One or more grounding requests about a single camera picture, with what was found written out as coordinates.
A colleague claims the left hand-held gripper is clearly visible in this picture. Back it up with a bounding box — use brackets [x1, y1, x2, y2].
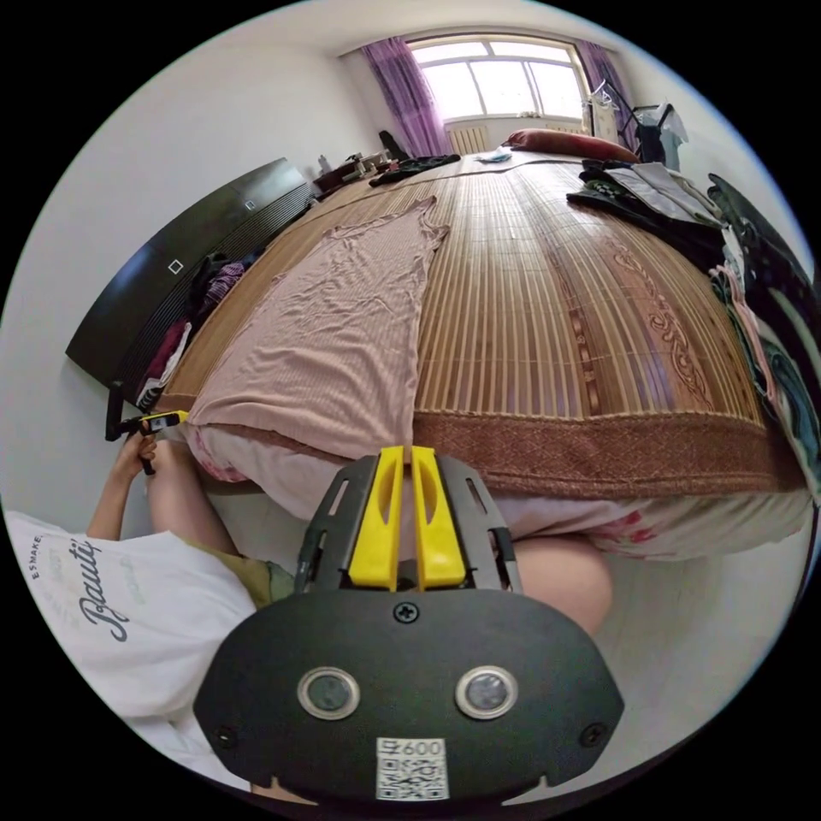
[119, 410, 192, 477]

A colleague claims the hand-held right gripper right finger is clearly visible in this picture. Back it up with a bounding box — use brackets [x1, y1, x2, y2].
[410, 446, 465, 591]

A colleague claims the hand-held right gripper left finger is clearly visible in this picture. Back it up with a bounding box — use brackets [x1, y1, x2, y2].
[348, 446, 406, 592]

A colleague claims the person's left forearm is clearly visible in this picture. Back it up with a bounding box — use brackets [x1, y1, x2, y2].
[86, 475, 139, 541]

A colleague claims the pink tank top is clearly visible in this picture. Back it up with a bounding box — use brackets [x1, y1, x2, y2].
[188, 194, 451, 462]

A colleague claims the person's left hand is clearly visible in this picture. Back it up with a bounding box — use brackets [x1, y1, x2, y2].
[106, 435, 159, 490]

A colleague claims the heap of clothes beside bed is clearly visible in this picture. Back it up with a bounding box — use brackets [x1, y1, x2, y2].
[135, 251, 265, 413]

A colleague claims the dark cupboard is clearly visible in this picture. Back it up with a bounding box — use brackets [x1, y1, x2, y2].
[63, 157, 316, 406]

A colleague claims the person's body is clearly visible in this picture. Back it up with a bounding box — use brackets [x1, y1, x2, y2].
[0, 437, 615, 796]

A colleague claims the desk with items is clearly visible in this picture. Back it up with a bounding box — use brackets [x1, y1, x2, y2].
[311, 148, 393, 196]

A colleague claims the black garment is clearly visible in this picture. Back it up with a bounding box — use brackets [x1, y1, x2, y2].
[368, 153, 464, 188]

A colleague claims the purple curtain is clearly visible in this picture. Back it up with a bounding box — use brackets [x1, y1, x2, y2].
[361, 36, 455, 159]
[572, 38, 642, 154]

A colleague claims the white radiator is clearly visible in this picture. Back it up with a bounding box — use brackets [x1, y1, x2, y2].
[447, 124, 493, 157]

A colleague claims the pile of clothes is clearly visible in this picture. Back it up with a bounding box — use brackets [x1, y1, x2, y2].
[565, 158, 729, 248]

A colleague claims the dark patterned quilt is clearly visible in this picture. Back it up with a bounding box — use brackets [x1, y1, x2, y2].
[705, 171, 821, 505]

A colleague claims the red pillow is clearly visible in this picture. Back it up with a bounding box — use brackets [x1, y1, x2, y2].
[505, 127, 641, 165]

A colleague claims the window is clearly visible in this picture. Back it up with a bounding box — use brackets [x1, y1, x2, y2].
[406, 38, 590, 124]

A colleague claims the clothes rack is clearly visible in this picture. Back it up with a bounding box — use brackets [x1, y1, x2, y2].
[580, 78, 691, 173]

